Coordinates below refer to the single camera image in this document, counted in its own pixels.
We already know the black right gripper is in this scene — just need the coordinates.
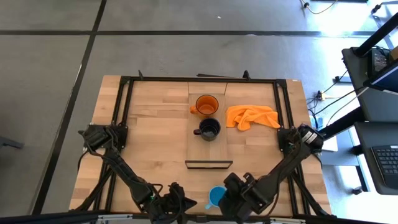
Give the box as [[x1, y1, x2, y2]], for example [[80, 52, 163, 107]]
[[218, 172, 261, 218]]

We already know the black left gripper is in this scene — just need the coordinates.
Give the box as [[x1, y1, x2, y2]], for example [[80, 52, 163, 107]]
[[151, 182, 198, 220]]

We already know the blue plastic cup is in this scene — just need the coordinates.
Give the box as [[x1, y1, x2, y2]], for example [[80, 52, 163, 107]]
[[205, 185, 228, 210]]

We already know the dark blue enamel mug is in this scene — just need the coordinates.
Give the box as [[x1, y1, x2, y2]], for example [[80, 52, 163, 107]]
[[193, 118, 222, 142]]

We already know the light wooden shelf board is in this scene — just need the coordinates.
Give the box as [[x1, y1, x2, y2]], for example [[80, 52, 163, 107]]
[[186, 81, 229, 162]]

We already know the orange cloth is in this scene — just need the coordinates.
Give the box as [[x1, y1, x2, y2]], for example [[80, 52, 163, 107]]
[[225, 105, 282, 132]]

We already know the orange glass mug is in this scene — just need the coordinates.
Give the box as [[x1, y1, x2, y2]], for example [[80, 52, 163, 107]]
[[189, 94, 220, 116]]

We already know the white paper sheet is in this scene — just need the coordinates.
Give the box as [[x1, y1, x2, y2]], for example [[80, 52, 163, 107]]
[[322, 136, 339, 152]]

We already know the blue plastic bag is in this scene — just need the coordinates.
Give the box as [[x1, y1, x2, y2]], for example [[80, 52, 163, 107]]
[[308, 114, 325, 130]]

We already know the dark grey desk with keyboard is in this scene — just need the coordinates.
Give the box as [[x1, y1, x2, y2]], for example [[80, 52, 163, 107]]
[[353, 121, 398, 196]]

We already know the black keyboard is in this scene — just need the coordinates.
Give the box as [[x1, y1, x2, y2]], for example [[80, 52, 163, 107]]
[[371, 144, 398, 189]]

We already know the grey chair leg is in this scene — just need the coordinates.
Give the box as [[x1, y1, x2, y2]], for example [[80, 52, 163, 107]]
[[0, 135, 25, 150]]

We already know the laptop with dark screen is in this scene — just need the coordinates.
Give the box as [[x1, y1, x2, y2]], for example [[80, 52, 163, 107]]
[[363, 60, 398, 93]]

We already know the black electronic box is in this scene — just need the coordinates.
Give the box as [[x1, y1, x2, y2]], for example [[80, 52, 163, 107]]
[[368, 48, 390, 77]]

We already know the black diagonal stand pole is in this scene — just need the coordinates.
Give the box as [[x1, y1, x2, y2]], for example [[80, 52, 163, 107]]
[[353, 12, 398, 58]]

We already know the black shelf end bracket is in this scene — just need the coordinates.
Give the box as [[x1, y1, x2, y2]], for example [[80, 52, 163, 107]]
[[184, 159, 234, 170]]

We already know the black aluminium table frame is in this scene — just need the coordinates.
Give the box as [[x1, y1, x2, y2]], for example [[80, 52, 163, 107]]
[[70, 70, 337, 219]]

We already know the black floor cable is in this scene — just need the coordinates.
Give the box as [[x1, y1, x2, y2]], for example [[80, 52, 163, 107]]
[[306, 70, 369, 127]]

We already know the yellowish floor cable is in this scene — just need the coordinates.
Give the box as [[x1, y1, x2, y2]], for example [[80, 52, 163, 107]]
[[298, 0, 340, 16]]

